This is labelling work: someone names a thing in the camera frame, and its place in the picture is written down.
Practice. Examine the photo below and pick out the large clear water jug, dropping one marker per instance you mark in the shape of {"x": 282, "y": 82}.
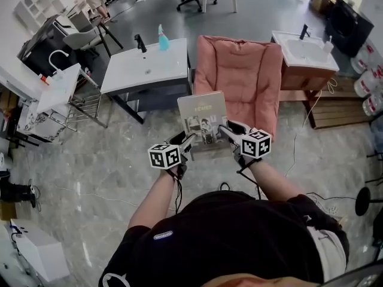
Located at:
{"x": 363, "y": 60}
{"x": 368, "y": 84}
{"x": 374, "y": 105}

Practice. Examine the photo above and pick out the white soap bottle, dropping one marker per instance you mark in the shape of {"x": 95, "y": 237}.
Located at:
{"x": 327, "y": 46}

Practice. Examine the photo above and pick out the pink cushioned armchair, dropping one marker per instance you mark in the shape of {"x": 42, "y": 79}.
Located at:
{"x": 239, "y": 70}

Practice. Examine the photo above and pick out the marble pattern counter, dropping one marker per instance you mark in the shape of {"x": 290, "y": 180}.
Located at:
{"x": 39, "y": 124}

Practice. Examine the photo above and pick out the person's right forearm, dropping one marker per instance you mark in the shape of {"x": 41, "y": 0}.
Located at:
{"x": 269, "y": 181}

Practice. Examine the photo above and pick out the white shelf unit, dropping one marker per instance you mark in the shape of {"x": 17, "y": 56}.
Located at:
{"x": 39, "y": 4}

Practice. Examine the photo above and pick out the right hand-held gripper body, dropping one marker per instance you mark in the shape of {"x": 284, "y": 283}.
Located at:
{"x": 255, "y": 145}

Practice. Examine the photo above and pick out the black washing machine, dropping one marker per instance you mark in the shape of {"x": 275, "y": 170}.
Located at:
{"x": 350, "y": 25}

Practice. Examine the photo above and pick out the person's black t-shirt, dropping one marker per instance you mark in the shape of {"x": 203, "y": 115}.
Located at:
{"x": 224, "y": 238}

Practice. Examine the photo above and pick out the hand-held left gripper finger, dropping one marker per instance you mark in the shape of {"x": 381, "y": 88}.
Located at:
{"x": 188, "y": 143}
{"x": 176, "y": 137}

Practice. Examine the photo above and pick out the white sink dark vanity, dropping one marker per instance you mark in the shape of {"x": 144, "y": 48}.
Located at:
{"x": 143, "y": 67}

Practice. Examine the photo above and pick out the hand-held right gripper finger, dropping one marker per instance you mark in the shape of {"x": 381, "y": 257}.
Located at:
{"x": 230, "y": 137}
{"x": 240, "y": 127}

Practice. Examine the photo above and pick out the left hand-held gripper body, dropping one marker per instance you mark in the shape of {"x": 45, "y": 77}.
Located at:
{"x": 163, "y": 157}

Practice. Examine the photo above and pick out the wooden slat bench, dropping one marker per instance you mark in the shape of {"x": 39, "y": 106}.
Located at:
{"x": 341, "y": 112}

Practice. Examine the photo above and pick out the black floor fan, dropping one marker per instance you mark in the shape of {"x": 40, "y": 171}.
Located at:
{"x": 362, "y": 202}

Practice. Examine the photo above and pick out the white floor cabinet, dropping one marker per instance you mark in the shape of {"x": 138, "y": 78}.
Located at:
{"x": 42, "y": 250}

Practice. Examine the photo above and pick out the magazine with cover photos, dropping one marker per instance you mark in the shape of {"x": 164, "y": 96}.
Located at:
{"x": 200, "y": 109}

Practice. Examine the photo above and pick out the person's left forearm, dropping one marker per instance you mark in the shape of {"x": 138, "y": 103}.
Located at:
{"x": 152, "y": 199}

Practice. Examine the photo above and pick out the steel frame sink table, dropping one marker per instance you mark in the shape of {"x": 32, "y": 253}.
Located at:
{"x": 60, "y": 91}

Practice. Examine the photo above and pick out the grey shell chair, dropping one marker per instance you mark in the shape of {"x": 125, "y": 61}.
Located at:
{"x": 80, "y": 39}

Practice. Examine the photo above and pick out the wooden vanity white sink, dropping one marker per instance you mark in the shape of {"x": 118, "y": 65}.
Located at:
{"x": 305, "y": 79}

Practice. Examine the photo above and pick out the black faucet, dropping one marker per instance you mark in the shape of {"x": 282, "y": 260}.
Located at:
{"x": 304, "y": 33}
{"x": 141, "y": 45}

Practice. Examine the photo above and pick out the teal spray bottle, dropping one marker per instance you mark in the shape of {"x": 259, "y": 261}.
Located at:
{"x": 163, "y": 42}

